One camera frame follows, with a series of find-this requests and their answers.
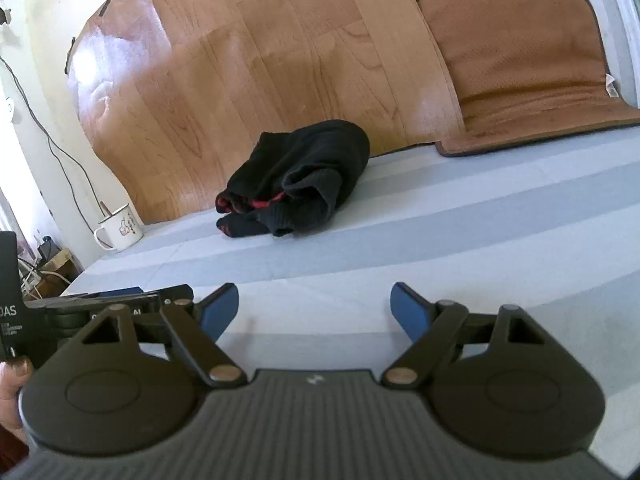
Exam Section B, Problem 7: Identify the light blue striped bedsheet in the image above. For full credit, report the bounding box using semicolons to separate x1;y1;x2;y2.
60;124;640;480

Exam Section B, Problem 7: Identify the wooden box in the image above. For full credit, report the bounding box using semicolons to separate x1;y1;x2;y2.
35;251;84;297

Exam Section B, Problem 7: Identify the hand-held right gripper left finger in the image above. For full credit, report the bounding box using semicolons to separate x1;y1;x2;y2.
75;282;247;389

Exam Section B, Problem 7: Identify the brown padded mat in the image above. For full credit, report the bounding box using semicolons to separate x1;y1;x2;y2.
414;0;640;159

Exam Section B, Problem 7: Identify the wood-look vinyl sheet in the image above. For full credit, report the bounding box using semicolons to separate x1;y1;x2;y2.
65;0;467;226

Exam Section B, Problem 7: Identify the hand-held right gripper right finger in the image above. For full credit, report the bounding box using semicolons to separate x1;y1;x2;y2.
382;281;556;390

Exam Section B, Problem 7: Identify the person's left hand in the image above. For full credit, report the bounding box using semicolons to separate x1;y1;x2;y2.
0;356;36;448

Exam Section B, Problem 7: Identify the black red patterned garment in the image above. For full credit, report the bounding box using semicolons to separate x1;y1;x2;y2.
215;119;372;239

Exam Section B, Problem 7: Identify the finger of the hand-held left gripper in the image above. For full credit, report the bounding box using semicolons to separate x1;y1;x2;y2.
102;284;196;309

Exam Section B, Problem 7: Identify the black cable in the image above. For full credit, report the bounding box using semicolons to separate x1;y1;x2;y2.
0;52;108;226

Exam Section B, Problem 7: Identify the white enamel mug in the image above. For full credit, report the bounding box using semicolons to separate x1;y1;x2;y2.
93;203;147;253

